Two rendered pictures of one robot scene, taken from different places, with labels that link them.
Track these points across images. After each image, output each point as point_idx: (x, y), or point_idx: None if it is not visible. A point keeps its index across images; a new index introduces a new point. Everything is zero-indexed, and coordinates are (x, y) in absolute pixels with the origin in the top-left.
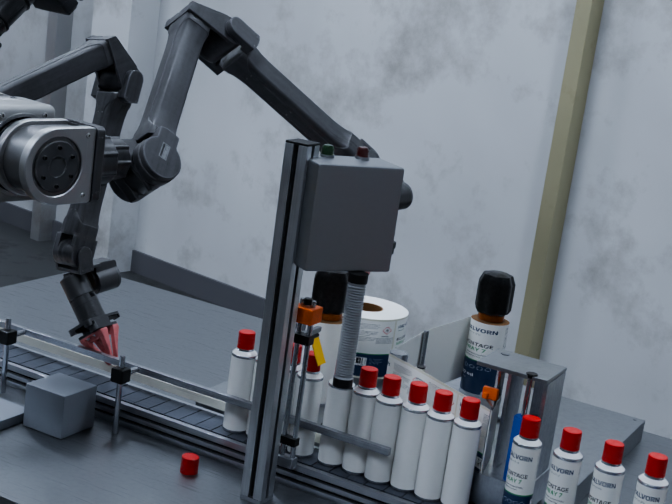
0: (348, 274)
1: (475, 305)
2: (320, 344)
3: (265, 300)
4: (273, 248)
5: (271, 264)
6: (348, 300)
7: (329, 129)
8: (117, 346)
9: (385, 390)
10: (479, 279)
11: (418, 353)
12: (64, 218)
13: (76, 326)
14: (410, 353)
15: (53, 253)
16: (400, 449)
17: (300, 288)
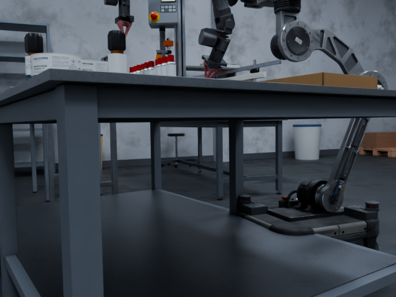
0: (165, 29)
1: (38, 50)
2: (156, 56)
3: (185, 38)
4: (184, 20)
5: (184, 26)
6: (165, 37)
7: None
8: (204, 71)
9: None
10: (38, 37)
11: (86, 69)
12: (229, 6)
13: (224, 60)
14: (96, 67)
15: (234, 25)
16: None
17: (174, 34)
